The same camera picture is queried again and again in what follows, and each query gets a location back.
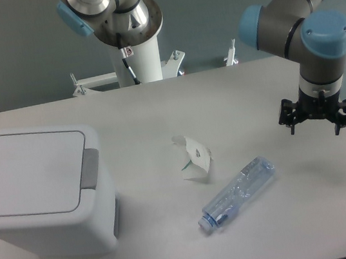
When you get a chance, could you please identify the white plastic trash can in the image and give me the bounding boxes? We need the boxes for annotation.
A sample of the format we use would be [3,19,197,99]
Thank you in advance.
[0,124,119,256]

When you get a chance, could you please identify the white levelling foot bracket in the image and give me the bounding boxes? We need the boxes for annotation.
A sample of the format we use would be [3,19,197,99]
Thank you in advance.
[224,38,239,67]

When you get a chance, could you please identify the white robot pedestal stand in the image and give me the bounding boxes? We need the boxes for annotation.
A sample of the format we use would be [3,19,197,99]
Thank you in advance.
[59,0,189,98]

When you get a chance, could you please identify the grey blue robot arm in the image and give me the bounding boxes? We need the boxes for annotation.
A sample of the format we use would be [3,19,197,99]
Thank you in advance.
[56,0,346,132]

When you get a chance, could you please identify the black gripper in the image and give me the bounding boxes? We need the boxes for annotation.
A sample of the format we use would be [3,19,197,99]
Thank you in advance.
[278,87,346,136]

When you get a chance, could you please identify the crumpled white paper carton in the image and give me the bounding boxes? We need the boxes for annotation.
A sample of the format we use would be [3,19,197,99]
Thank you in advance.
[171,135,213,184]

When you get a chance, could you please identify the black cable on pedestal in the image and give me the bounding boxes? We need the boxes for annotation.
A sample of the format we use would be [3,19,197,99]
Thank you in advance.
[114,30,141,88]

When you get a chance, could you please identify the clear plastic water bottle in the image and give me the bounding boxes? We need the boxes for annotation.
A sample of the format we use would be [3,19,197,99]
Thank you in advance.
[198,156,276,235]

